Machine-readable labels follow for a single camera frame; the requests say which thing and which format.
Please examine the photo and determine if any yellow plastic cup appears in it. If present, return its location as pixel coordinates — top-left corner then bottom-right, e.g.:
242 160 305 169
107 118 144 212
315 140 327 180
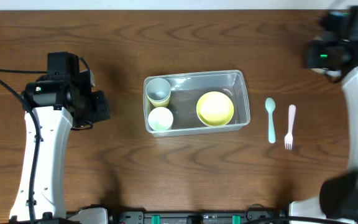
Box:
147 94 171 108

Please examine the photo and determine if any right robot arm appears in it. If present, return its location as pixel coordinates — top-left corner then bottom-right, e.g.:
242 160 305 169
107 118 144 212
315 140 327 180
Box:
287 5 358 223

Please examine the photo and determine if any clear plastic container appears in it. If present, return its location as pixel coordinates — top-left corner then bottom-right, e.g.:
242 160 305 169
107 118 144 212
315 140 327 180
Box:
143 70 250 137

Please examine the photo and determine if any mint green plastic spoon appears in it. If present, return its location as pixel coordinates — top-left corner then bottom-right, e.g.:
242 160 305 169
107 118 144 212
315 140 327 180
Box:
265 98 276 144

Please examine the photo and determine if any yellow plastic bowl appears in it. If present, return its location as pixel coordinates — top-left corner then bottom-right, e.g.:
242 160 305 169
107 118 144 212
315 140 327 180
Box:
196 91 234 126

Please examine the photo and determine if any pink plastic fork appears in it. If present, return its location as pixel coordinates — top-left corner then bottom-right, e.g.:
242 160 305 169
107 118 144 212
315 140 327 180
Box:
284 105 296 150

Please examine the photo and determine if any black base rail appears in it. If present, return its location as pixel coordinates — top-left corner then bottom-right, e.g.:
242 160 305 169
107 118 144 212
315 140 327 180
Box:
65 207 351 224

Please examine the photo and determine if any grey plastic cup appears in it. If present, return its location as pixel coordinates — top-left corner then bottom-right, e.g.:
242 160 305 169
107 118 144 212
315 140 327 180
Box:
146 78 171 101

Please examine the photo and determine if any left black cable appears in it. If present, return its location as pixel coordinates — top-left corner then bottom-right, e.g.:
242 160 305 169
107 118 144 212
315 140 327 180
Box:
0 65 48 224

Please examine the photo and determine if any white plastic cup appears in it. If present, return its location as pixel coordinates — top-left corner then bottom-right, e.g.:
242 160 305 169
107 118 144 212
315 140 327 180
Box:
147 107 173 131

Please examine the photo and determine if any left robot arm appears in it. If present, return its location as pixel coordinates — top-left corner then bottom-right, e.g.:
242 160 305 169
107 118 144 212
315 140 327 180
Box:
9 52 110 223

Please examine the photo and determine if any white plastic bowl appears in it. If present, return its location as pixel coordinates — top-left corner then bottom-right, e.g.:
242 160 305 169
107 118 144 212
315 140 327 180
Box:
311 68 341 78

